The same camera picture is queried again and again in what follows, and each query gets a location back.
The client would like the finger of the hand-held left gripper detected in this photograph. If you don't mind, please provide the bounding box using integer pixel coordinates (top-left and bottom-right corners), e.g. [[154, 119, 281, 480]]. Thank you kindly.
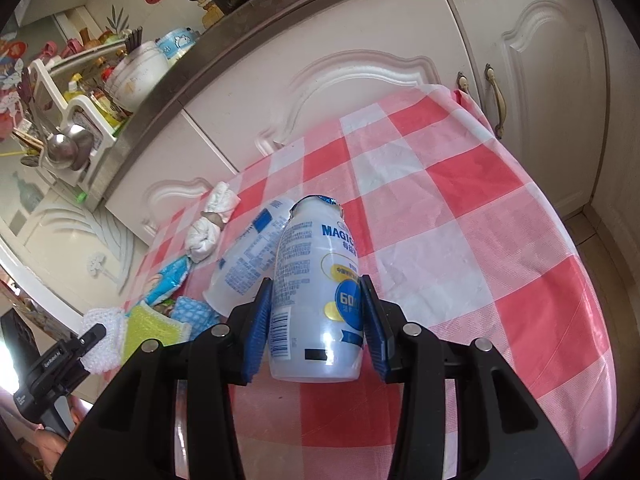
[[75, 324, 107, 357]]

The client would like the blue snack wrapper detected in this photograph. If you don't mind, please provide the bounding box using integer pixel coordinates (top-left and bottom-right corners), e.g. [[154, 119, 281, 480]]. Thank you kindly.
[[142, 255, 193, 307]]

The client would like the grey kitchen countertop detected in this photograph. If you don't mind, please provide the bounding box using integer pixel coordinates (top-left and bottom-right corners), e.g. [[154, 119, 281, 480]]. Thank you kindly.
[[87, 0, 451, 211]]

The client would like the knotted white tissue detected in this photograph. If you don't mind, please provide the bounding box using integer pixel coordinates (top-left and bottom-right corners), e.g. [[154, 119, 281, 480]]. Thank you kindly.
[[185, 181, 241, 264]]

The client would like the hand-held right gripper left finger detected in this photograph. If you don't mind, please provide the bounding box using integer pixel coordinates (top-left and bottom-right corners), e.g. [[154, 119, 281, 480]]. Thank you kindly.
[[55, 277, 275, 480]]

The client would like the yellow sponge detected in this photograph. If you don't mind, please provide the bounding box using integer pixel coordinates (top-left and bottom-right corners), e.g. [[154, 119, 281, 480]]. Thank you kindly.
[[117, 301, 193, 368]]

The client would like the red white checked tablecloth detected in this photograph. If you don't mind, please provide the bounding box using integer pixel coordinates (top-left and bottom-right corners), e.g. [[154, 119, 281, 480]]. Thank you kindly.
[[127, 82, 616, 480]]

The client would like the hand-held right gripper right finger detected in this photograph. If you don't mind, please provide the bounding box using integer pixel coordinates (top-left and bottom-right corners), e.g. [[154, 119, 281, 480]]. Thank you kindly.
[[361, 274, 581, 480]]

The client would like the white cabinet door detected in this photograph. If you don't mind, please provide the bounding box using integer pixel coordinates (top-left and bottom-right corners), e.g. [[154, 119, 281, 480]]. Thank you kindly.
[[435, 0, 608, 216], [104, 110, 240, 243], [182, 0, 456, 173]]

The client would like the blue checked cloth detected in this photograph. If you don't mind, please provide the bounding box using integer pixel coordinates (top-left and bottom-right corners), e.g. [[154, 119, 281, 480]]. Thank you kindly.
[[170, 296, 221, 333]]

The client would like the white knitted cloth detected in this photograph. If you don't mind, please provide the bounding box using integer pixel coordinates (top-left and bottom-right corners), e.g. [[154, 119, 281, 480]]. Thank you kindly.
[[80, 307, 127, 373]]

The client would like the white plastic bottle blue label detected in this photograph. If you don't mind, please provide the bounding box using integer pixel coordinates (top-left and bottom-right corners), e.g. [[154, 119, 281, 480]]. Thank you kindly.
[[269, 195, 366, 384], [202, 197, 297, 318]]

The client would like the white ceramic pot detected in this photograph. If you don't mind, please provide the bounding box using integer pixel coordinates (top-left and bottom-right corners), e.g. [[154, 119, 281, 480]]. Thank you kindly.
[[102, 42, 173, 111]]

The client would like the white dish rack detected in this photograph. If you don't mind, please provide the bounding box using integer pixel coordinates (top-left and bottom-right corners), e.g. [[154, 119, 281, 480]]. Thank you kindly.
[[20, 40, 133, 186]]

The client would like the white refrigerator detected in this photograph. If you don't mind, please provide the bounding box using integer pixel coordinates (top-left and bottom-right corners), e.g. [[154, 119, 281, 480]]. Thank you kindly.
[[0, 160, 138, 318]]

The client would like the person's left hand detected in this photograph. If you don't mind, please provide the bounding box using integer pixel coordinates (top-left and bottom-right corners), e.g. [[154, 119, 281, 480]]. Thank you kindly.
[[20, 395, 93, 466]]

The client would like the blue cartoon container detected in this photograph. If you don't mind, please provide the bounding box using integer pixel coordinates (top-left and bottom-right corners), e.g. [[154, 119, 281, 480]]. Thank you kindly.
[[155, 27, 201, 63]]

